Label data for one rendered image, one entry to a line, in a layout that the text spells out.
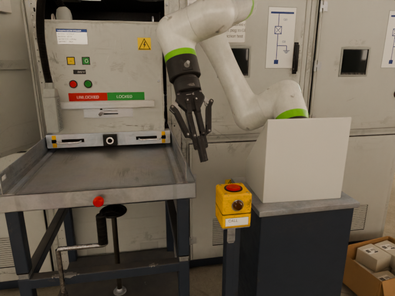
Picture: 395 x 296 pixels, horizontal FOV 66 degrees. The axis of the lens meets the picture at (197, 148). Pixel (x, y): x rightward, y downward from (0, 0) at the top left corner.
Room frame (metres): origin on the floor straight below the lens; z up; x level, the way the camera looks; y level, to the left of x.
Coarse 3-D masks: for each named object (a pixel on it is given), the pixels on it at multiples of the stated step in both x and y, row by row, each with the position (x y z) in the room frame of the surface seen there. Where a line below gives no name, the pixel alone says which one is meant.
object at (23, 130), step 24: (0, 0) 1.35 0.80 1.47; (0, 24) 1.37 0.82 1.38; (24, 24) 1.49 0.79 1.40; (0, 48) 1.35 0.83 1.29; (24, 48) 1.47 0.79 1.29; (0, 72) 1.33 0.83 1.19; (24, 72) 1.45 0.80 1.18; (0, 96) 1.31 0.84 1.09; (24, 96) 1.43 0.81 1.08; (0, 120) 1.29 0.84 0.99; (24, 120) 1.41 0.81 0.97; (0, 144) 1.27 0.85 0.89; (24, 144) 1.39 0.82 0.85
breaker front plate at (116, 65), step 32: (96, 32) 1.34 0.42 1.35; (128, 32) 1.37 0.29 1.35; (64, 64) 1.32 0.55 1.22; (96, 64) 1.34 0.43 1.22; (128, 64) 1.36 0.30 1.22; (160, 64) 1.39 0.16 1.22; (64, 96) 1.31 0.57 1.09; (160, 96) 1.39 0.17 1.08; (64, 128) 1.31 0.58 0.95; (96, 128) 1.34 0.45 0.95; (128, 128) 1.36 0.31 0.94; (160, 128) 1.39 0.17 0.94
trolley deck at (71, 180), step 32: (64, 160) 1.18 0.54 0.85; (96, 160) 1.18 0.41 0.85; (128, 160) 1.18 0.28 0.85; (160, 160) 1.18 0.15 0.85; (0, 192) 0.86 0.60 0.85; (32, 192) 0.86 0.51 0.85; (64, 192) 0.87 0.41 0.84; (96, 192) 0.89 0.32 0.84; (128, 192) 0.90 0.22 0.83; (160, 192) 0.92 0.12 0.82; (192, 192) 0.94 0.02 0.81
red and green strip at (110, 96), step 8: (72, 96) 1.32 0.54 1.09; (80, 96) 1.33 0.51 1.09; (88, 96) 1.33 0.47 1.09; (96, 96) 1.34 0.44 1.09; (104, 96) 1.34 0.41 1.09; (112, 96) 1.35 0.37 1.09; (120, 96) 1.36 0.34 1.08; (128, 96) 1.36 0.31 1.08; (136, 96) 1.37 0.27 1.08; (144, 96) 1.37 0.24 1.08
